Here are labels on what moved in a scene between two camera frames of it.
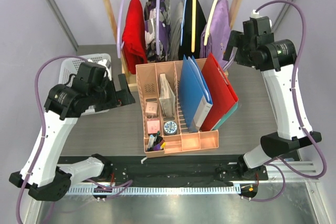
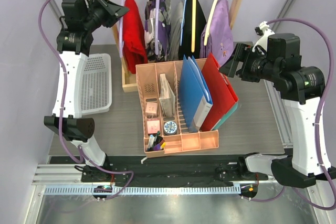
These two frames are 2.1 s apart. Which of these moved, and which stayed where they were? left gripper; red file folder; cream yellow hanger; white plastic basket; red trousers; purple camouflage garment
Moved: left gripper; white plastic basket
Stayed: red file folder; red trousers; purple camouflage garment; cream yellow hanger
